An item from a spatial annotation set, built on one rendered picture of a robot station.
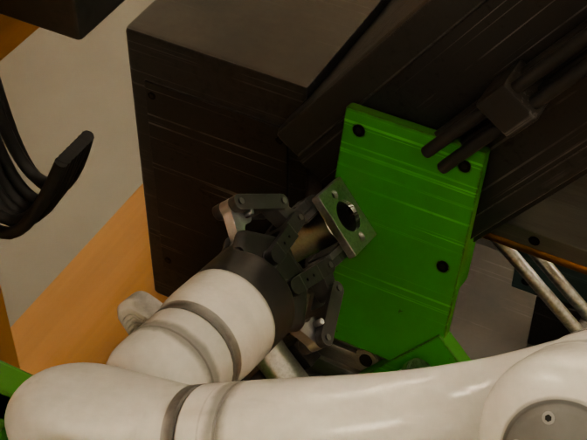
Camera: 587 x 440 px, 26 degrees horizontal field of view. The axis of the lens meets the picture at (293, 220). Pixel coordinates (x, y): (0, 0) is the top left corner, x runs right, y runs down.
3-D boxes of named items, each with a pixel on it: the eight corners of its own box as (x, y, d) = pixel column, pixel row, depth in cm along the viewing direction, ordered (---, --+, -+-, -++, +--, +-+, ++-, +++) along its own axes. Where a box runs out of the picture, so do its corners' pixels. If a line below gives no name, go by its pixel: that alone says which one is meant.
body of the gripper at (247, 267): (293, 356, 86) (353, 293, 93) (226, 251, 85) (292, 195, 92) (218, 388, 90) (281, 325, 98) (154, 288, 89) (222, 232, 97)
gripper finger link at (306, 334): (265, 331, 92) (269, 304, 94) (309, 358, 95) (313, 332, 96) (289, 320, 91) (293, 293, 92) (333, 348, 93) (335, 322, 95)
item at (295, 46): (429, 178, 146) (455, -82, 122) (307, 359, 127) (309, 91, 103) (288, 130, 152) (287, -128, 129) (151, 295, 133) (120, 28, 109)
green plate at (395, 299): (469, 331, 110) (522, 114, 99) (434, 380, 104) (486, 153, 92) (350, 285, 114) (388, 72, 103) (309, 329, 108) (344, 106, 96)
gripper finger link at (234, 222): (245, 250, 90) (267, 253, 92) (232, 190, 91) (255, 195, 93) (222, 262, 91) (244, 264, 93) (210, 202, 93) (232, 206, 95)
